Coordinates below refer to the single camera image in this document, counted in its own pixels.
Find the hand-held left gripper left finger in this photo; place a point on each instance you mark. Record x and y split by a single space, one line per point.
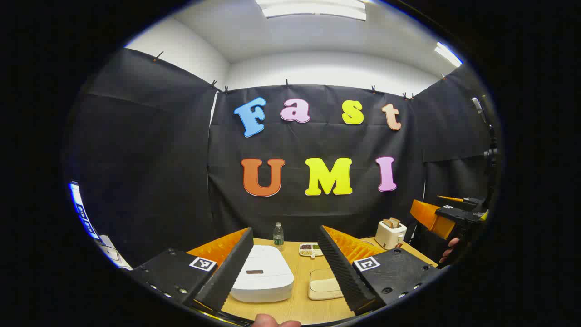
236 263

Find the white divided grain dish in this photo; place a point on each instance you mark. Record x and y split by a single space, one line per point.
307 249

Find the black backdrop cloth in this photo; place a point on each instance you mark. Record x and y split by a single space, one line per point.
159 159

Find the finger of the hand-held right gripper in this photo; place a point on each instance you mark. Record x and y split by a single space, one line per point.
429 218
451 199

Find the white toaster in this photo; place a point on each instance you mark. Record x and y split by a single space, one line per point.
389 236

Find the ceiling light panel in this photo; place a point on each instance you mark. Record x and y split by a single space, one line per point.
313 9
448 54

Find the clear glass dish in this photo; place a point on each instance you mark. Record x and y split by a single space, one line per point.
324 295

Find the toast slice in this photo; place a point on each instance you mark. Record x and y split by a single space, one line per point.
396 221
388 223

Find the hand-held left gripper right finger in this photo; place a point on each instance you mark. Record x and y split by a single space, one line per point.
340 268

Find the white rice cooker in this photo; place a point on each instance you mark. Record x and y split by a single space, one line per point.
263 281

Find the clear plastic water bottle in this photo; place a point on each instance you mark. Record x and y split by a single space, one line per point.
278 236

